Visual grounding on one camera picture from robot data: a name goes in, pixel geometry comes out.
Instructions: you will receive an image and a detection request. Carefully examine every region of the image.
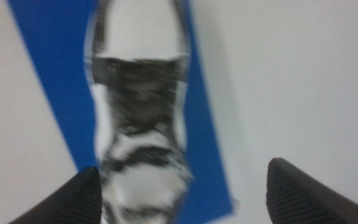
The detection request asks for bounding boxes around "white and black toy shoe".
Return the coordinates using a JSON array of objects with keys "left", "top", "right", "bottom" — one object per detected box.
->
[{"left": 84, "top": 0, "right": 195, "bottom": 224}]

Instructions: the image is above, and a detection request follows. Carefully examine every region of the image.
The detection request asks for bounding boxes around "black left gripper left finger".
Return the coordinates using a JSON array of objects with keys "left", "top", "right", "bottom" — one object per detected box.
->
[{"left": 7, "top": 166, "right": 103, "bottom": 224}]

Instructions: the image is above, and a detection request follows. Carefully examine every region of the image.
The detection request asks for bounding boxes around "blue rectangular mat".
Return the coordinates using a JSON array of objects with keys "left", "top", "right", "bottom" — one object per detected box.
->
[{"left": 7, "top": 0, "right": 234, "bottom": 224}]

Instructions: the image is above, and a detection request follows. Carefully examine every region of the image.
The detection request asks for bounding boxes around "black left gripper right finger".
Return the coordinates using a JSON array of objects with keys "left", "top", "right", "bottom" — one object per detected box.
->
[{"left": 265, "top": 157, "right": 358, "bottom": 224}]

